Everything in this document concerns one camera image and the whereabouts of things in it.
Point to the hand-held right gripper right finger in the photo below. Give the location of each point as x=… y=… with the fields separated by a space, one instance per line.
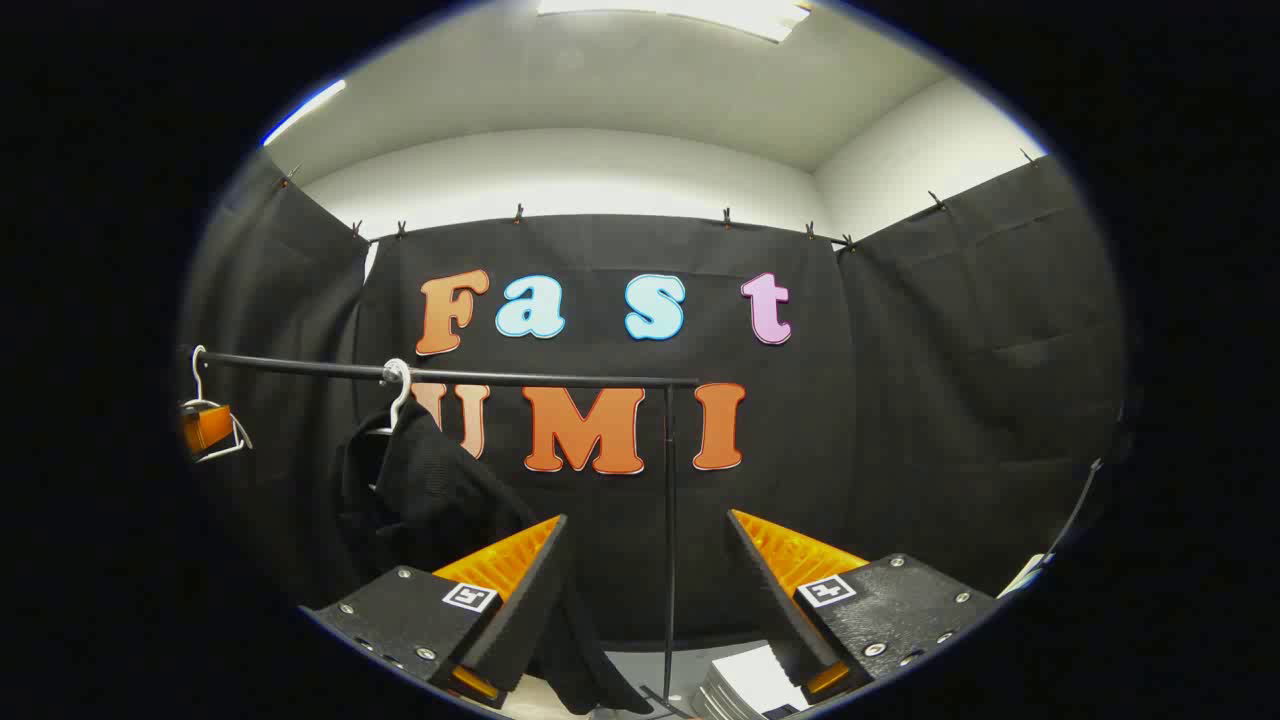
x=770 y=590

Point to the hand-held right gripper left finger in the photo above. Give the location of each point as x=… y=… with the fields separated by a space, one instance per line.
x=530 y=600

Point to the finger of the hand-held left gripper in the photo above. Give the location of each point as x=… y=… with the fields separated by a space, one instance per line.
x=207 y=428

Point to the black knit garment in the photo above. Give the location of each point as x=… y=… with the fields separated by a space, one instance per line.
x=430 y=500

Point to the white clothes hanger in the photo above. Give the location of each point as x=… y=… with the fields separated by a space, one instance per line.
x=401 y=395

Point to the white stacked boxes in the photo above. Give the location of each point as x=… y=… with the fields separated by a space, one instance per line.
x=750 y=685

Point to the black metal garment rack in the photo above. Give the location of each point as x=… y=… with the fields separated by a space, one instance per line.
x=550 y=379

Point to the black backdrop cloth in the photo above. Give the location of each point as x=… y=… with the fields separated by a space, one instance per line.
x=900 y=400

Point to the long ceiling light strip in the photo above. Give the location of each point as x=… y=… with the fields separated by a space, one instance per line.
x=305 y=110

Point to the row of small cloth clips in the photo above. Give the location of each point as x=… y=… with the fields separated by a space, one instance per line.
x=518 y=213

